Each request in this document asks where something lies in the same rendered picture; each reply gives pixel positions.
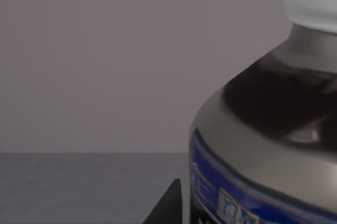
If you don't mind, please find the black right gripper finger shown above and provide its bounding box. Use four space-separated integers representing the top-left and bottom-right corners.
142 178 183 224

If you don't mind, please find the grey bottle with blue label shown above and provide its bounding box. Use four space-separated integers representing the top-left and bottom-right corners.
188 0 337 224

